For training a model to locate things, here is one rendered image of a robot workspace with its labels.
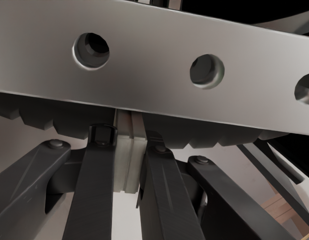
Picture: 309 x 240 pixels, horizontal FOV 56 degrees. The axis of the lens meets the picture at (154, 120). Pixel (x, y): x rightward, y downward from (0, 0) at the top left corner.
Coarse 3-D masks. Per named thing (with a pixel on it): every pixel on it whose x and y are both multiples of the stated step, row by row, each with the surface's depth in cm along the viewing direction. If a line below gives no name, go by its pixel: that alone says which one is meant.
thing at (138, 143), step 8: (136, 112) 17; (136, 120) 15; (136, 128) 14; (144, 128) 15; (136, 136) 13; (144, 136) 14; (136, 144) 13; (144, 144) 13; (136, 152) 13; (144, 152) 14; (128, 160) 14; (136, 160) 14; (128, 168) 14; (136, 168) 14; (128, 176) 14; (136, 176) 14; (128, 184) 14; (136, 184) 14; (128, 192) 14
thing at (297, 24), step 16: (144, 0) 20; (160, 0) 21; (176, 0) 20; (256, 0) 35; (272, 0) 30; (288, 0) 26; (304, 0) 23; (224, 16) 32; (240, 16) 28; (256, 16) 24; (272, 16) 21; (288, 16) 19; (304, 16) 19; (304, 32) 20
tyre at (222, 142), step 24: (96, 48) 19; (0, 96) 19; (24, 96) 19; (24, 120) 20; (48, 120) 20; (72, 120) 20; (96, 120) 20; (144, 120) 20; (168, 120) 21; (192, 120) 21; (168, 144) 22; (192, 144) 22
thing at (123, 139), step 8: (120, 112) 16; (128, 112) 17; (120, 120) 15; (128, 120) 16; (120, 128) 14; (128, 128) 14; (120, 136) 13; (128, 136) 13; (120, 144) 13; (128, 144) 13; (120, 152) 13; (128, 152) 13; (120, 160) 13; (120, 168) 14; (120, 176) 14; (120, 184) 14
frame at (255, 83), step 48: (0, 0) 10; (48, 0) 10; (96, 0) 10; (0, 48) 10; (48, 48) 10; (144, 48) 11; (192, 48) 11; (240, 48) 11; (288, 48) 11; (48, 96) 11; (96, 96) 11; (144, 96) 11; (192, 96) 11; (240, 96) 12; (288, 96) 12
